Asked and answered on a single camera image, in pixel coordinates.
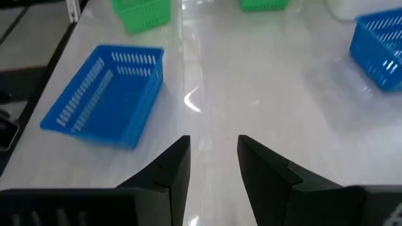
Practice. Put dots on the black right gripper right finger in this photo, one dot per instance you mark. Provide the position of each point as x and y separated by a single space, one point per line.
298 204

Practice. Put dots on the blue plastic slotted basket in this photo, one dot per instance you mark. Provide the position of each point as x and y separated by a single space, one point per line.
380 47
113 100

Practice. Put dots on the silver aluminium extrusion bar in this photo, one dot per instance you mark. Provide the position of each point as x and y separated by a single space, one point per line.
73 9

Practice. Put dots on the green plastic slotted basket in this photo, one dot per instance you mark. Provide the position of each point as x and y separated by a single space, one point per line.
141 15
264 4

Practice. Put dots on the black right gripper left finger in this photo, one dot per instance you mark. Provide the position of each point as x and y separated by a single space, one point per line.
141 204

